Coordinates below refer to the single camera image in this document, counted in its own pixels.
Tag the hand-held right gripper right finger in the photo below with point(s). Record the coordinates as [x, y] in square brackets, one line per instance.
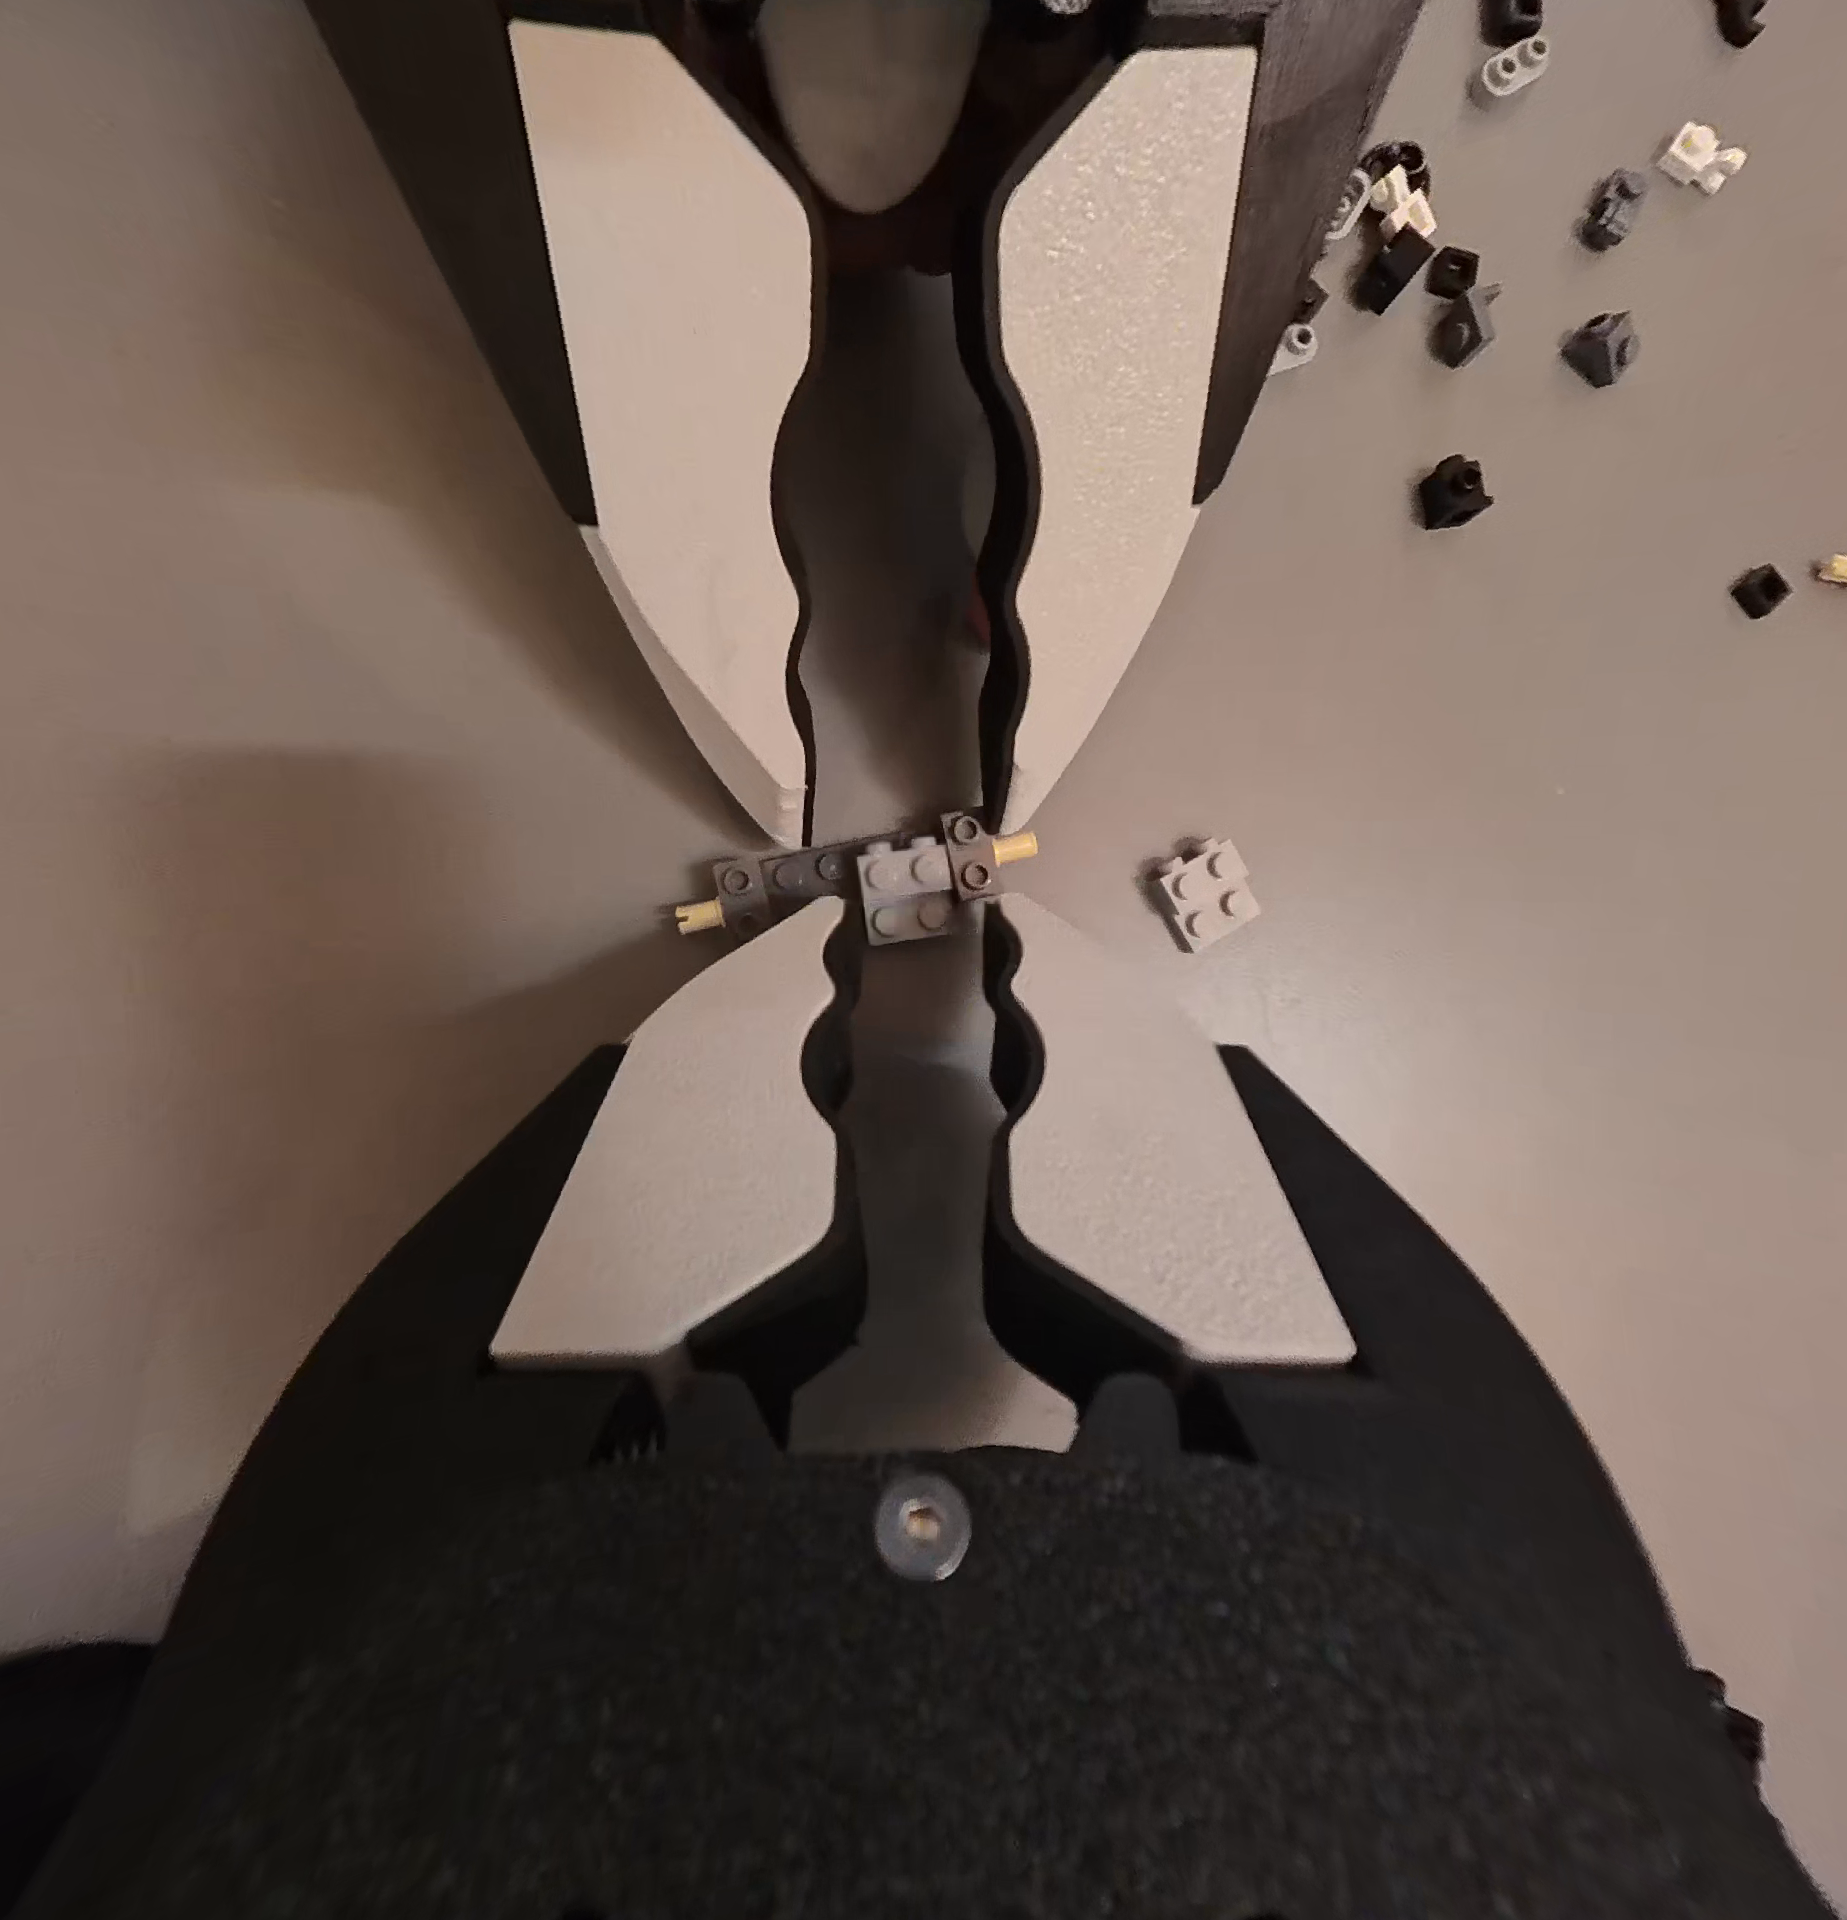
[1163, 1186]

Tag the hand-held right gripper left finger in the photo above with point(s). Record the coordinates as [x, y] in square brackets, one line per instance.
[669, 1186]

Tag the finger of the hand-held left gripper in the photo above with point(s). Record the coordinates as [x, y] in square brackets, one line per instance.
[1119, 375]
[669, 375]

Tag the dark grey brick assembly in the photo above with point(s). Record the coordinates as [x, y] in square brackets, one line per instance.
[804, 870]

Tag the grey desk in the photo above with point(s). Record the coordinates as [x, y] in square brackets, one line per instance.
[264, 751]

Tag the scattered small toy bricks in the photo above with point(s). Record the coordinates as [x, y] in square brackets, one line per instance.
[1456, 491]

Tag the black mesh wrist rest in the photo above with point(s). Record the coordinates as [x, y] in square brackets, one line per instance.
[39, 1800]

